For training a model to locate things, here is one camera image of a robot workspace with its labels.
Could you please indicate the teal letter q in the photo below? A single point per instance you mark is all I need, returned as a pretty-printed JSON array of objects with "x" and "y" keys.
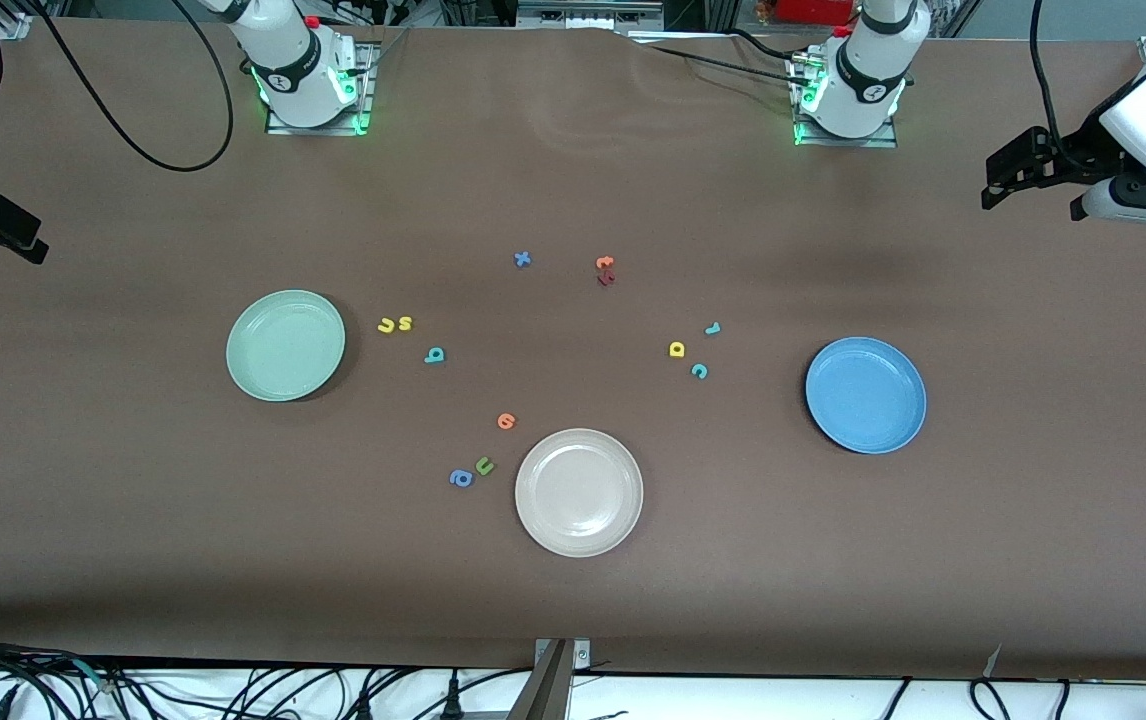
[{"x": 433, "y": 357}]

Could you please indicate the red box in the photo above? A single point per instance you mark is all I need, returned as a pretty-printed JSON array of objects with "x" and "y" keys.
[{"x": 813, "y": 10}]

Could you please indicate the blue plate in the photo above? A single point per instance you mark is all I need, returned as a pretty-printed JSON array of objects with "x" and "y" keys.
[{"x": 868, "y": 400}]

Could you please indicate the green plate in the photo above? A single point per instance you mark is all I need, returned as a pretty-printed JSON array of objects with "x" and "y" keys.
[{"x": 283, "y": 350}]

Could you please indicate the silver equipment box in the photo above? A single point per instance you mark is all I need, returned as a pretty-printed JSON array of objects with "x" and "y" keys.
[{"x": 588, "y": 15}]

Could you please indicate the small paper tag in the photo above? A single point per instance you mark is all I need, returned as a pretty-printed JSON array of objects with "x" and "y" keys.
[{"x": 993, "y": 662}]

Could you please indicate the blue letter a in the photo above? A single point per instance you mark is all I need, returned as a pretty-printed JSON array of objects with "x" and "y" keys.
[{"x": 453, "y": 477}]

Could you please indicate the green letter u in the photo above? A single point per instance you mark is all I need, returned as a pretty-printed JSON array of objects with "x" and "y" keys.
[{"x": 480, "y": 470}]

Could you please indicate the beige plate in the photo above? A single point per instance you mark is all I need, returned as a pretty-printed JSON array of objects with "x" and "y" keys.
[{"x": 579, "y": 492}]

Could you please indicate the black plug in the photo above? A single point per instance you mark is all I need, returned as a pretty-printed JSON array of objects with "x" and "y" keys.
[
  {"x": 452, "y": 700},
  {"x": 363, "y": 708}
]

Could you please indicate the metal post bracket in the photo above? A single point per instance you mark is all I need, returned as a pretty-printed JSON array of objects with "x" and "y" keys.
[{"x": 581, "y": 655}]

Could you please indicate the aluminium camera post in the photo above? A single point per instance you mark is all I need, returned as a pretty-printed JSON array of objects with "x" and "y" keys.
[{"x": 545, "y": 690}]

